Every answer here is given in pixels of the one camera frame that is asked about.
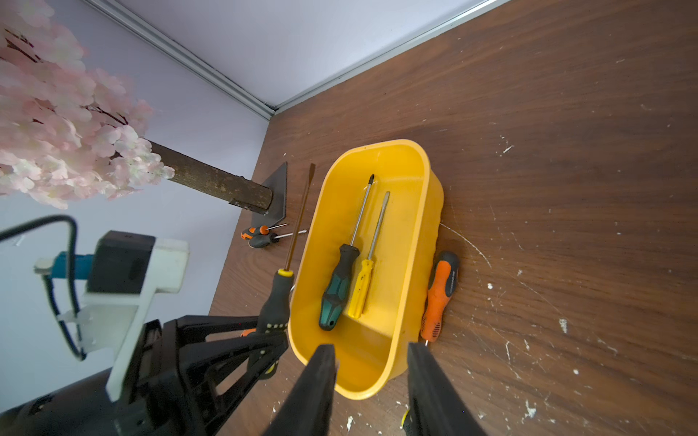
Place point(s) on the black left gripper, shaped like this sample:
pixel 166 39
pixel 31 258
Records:
pixel 217 377

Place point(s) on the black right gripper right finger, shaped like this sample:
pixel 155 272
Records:
pixel 436 408

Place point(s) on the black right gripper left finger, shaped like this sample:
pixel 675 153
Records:
pixel 308 408

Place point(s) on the black yellow dotted screwdriver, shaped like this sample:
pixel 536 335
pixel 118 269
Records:
pixel 275 314

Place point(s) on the green black handled screwdriver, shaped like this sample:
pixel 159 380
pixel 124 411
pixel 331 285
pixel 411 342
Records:
pixel 336 293

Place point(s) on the yellow handled flathead screwdriver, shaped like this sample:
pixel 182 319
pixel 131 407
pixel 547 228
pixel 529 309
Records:
pixel 362 285

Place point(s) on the orange black large screwdriver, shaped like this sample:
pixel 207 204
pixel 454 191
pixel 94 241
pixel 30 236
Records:
pixel 442 286

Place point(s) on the black yellow long screwdriver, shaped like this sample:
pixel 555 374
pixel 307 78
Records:
pixel 406 423

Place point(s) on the small black precision screwdriver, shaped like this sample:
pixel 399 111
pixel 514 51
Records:
pixel 264 240

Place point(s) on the small orange precision screwdriver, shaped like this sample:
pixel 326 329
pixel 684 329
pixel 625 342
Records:
pixel 253 232

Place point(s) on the yellow plastic storage box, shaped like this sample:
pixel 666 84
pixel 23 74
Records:
pixel 371 350

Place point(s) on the pink artificial blossom tree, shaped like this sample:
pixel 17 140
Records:
pixel 69 133

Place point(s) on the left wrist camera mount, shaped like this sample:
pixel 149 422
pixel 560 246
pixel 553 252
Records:
pixel 121 278

